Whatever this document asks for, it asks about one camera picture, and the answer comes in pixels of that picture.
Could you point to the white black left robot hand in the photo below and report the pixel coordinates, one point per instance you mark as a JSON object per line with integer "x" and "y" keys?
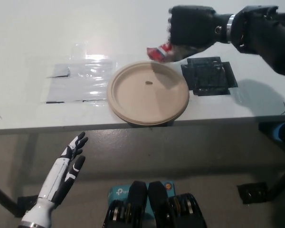
{"x": 58, "y": 178}

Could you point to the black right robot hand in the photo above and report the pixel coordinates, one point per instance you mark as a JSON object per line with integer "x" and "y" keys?
{"x": 192, "y": 26}

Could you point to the red blue sunflower seed bag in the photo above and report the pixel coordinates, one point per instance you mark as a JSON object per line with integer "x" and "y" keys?
{"x": 156, "y": 53}

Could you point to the sunflower seed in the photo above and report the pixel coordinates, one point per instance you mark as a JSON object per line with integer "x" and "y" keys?
{"x": 148, "y": 82}

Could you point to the black left robot body block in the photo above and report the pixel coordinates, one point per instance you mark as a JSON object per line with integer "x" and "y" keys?
{"x": 135, "y": 197}

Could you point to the black robot body block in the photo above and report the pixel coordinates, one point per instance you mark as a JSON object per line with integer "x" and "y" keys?
{"x": 135, "y": 197}
{"x": 159, "y": 202}

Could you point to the beige paper plate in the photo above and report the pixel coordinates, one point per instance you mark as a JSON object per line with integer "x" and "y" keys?
{"x": 142, "y": 123}
{"x": 137, "y": 99}

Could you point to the black right robot body block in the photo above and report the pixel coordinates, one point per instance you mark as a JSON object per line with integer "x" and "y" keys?
{"x": 159, "y": 202}

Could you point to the black floor tape patch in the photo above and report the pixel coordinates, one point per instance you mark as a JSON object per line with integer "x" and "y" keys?
{"x": 26, "y": 205}
{"x": 251, "y": 193}

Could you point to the black metal table leg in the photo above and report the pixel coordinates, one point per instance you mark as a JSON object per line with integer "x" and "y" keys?
{"x": 281, "y": 186}
{"x": 3, "y": 202}

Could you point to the teal cardboard router box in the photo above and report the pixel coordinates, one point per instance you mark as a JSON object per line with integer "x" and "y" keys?
{"x": 117, "y": 192}

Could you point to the clear plastic sheet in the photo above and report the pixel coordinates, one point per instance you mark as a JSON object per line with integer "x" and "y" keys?
{"x": 83, "y": 82}

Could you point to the black and blue object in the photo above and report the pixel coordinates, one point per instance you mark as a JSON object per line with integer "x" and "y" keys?
{"x": 274, "y": 131}

